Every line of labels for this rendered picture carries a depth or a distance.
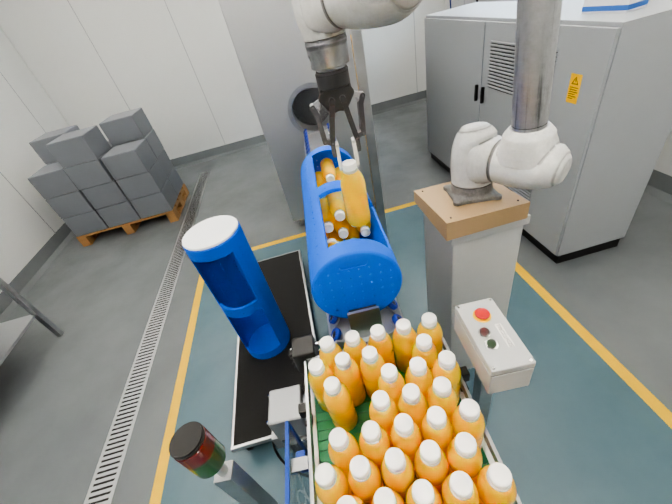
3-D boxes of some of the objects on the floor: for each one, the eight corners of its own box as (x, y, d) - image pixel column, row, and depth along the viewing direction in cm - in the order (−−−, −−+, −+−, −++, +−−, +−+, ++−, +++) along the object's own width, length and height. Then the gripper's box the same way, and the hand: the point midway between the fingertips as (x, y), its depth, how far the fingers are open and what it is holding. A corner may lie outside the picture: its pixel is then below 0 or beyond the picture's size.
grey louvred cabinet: (468, 146, 403) (475, 2, 314) (620, 246, 234) (729, -7, 145) (426, 158, 402) (421, 16, 313) (549, 267, 232) (615, 24, 143)
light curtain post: (388, 249, 283) (357, 10, 179) (390, 253, 278) (359, 10, 174) (381, 250, 283) (346, 12, 179) (383, 255, 279) (347, 13, 174)
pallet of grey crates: (189, 192, 471) (142, 106, 398) (178, 220, 407) (120, 124, 334) (107, 214, 467) (45, 132, 394) (83, 246, 404) (4, 156, 331)
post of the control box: (471, 475, 149) (491, 346, 87) (475, 485, 145) (499, 359, 84) (462, 477, 149) (477, 349, 87) (466, 487, 145) (484, 362, 84)
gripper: (364, 55, 75) (377, 153, 90) (293, 73, 76) (318, 168, 90) (370, 60, 69) (383, 164, 84) (294, 80, 70) (320, 180, 84)
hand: (347, 154), depth 85 cm, fingers closed on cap, 4 cm apart
